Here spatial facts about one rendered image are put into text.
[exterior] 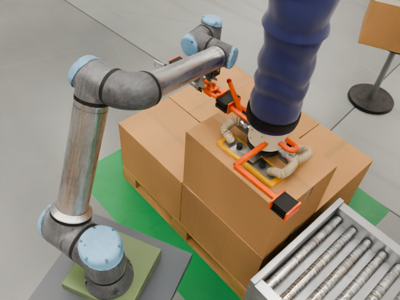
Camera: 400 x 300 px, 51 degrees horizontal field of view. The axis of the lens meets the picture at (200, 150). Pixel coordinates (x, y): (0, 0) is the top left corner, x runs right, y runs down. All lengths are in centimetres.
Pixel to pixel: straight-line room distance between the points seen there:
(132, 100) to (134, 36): 311
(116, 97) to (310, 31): 66
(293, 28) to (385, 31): 207
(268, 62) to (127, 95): 55
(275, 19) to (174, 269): 105
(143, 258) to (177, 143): 93
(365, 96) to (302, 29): 262
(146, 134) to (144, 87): 130
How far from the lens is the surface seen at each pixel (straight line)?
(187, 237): 268
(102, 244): 151
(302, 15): 140
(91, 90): 129
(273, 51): 152
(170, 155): 242
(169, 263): 181
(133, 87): 124
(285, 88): 159
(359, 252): 227
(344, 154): 265
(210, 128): 202
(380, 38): 348
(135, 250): 178
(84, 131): 136
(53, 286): 183
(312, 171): 194
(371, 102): 397
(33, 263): 277
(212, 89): 201
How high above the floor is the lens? 237
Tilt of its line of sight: 48 degrees down
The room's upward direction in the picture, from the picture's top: 6 degrees clockwise
